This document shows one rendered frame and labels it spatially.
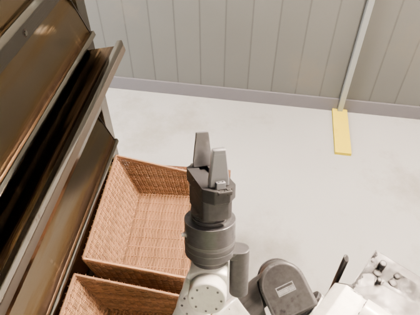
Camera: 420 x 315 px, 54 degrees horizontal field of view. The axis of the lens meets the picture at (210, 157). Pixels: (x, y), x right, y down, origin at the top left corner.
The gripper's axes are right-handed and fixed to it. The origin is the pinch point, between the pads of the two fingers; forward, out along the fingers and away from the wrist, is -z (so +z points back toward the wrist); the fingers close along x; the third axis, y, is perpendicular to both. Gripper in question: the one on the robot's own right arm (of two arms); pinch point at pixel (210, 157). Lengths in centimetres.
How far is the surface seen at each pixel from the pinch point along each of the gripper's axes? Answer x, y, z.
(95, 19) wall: -295, -4, -5
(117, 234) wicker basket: -101, 9, 74
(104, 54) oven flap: -96, 7, -4
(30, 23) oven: -68, 28, -17
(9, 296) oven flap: -18, 37, 32
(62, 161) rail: -46, 24, 15
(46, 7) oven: -77, 24, -20
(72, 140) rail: -52, 21, 12
